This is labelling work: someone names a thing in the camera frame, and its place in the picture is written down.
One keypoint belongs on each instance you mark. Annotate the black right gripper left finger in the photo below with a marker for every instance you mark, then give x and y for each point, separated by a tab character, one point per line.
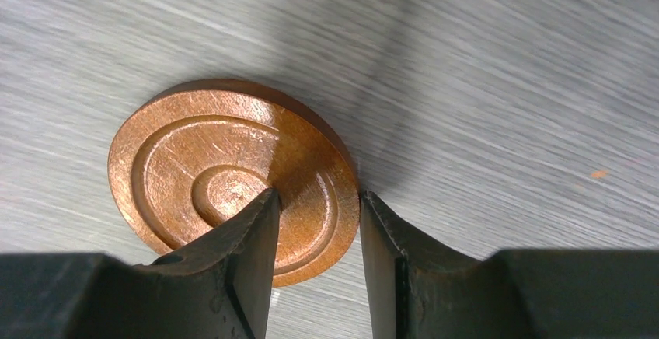
217	286

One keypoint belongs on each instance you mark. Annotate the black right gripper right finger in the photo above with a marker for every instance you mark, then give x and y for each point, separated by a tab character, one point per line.
420	288

